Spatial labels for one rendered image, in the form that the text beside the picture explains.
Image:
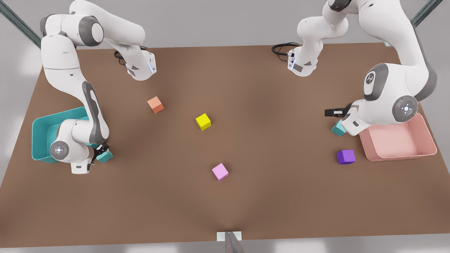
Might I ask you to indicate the teal blue cube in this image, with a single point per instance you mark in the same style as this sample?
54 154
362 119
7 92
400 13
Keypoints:
338 129
105 156

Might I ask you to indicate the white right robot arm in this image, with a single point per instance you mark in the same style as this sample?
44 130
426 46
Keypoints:
59 59

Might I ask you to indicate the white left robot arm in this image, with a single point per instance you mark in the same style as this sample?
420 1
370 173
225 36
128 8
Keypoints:
393 28

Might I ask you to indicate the purple cube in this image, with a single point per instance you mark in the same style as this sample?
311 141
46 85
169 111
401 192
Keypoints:
346 156

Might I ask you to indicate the teal plastic bin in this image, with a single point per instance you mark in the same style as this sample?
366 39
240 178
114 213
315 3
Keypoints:
40 137

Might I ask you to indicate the pink plastic bin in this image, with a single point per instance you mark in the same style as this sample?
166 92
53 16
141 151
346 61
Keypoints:
397 142

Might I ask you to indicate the orange cube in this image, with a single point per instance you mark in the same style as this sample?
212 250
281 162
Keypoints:
155 104

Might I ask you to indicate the yellow cube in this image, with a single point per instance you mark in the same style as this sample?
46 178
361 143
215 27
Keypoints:
203 121

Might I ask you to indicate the pink cube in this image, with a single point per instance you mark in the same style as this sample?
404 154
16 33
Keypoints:
220 172

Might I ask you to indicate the silver frame post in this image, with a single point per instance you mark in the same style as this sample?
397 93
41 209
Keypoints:
19 24
232 244
426 12

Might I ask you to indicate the silver post foot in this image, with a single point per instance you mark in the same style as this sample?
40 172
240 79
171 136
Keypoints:
220 236

